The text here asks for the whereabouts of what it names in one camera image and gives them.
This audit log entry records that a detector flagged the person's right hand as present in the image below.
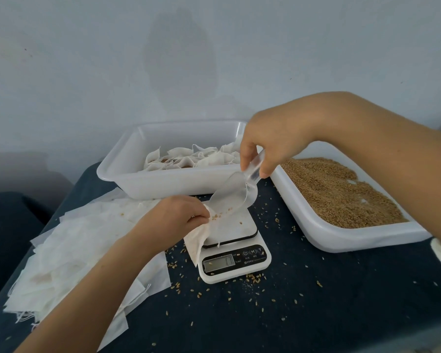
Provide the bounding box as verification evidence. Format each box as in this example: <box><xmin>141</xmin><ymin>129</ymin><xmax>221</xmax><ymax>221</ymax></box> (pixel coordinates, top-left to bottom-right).
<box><xmin>239</xmin><ymin>99</ymin><xmax>333</xmax><ymax>179</ymax></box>

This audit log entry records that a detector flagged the white plastic tub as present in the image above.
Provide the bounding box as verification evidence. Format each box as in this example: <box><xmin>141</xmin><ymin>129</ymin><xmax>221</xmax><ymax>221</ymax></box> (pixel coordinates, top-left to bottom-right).
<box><xmin>96</xmin><ymin>120</ymin><xmax>262</xmax><ymax>201</ymax></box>

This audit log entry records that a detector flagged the person's right forearm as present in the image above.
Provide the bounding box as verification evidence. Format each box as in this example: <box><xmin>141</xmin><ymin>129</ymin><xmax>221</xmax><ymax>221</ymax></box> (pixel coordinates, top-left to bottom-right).
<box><xmin>316</xmin><ymin>91</ymin><xmax>441</xmax><ymax>249</ymax></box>

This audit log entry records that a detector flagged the person's left forearm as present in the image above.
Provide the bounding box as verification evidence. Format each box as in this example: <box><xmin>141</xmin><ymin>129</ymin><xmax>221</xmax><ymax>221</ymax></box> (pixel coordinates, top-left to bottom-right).
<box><xmin>15</xmin><ymin>235</ymin><xmax>159</xmax><ymax>353</ymax></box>

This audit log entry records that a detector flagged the dark blue tablecloth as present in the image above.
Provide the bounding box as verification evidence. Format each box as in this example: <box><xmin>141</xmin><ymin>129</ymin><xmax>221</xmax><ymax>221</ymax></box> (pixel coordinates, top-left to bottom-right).
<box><xmin>0</xmin><ymin>161</ymin><xmax>441</xmax><ymax>353</ymax></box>
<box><xmin>0</xmin><ymin>191</ymin><xmax>56</xmax><ymax>309</ymax></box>

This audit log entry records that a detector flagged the white mesh bag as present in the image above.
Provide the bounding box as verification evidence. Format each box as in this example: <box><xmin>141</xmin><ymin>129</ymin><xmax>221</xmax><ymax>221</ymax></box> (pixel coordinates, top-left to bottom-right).
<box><xmin>184</xmin><ymin>205</ymin><xmax>220</xmax><ymax>268</ymax></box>

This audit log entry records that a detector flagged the white tray of grain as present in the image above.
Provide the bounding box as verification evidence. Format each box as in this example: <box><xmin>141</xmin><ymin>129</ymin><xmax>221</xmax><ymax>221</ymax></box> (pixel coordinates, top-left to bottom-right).
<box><xmin>270</xmin><ymin>142</ymin><xmax>433</xmax><ymax>253</ymax></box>

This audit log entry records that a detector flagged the clear plastic scoop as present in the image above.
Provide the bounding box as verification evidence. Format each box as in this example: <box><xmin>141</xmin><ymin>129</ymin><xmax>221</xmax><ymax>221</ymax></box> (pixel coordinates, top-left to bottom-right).
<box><xmin>206</xmin><ymin>152</ymin><xmax>267</xmax><ymax>221</ymax></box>

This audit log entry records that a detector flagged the person's left hand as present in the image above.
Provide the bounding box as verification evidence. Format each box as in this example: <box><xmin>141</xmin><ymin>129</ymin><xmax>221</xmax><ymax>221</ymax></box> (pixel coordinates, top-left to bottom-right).
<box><xmin>127</xmin><ymin>195</ymin><xmax>211</xmax><ymax>256</ymax></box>

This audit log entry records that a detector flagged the white digital kitchen scale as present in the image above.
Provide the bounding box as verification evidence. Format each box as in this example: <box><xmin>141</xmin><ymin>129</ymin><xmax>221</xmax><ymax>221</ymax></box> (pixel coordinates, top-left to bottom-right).
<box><xmin>196</xmin><ymin>205</ymin><xmax>273</xmax><ymax>284</ymax></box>

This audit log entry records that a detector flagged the brown grain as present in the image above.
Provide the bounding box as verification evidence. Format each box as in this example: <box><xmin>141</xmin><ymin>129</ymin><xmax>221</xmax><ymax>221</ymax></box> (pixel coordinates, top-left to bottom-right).
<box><xmin>281</xmin><ymin>158</ymin><xmax>409</xmax><ymax>229</ymax></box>

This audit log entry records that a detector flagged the pile of white bags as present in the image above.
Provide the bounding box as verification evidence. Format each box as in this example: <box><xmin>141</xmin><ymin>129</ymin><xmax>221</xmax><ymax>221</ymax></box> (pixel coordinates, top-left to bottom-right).
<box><xmin>3</xmin><ymin>187</ymin><xmax>173</xmax><ymax>352</ymax></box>

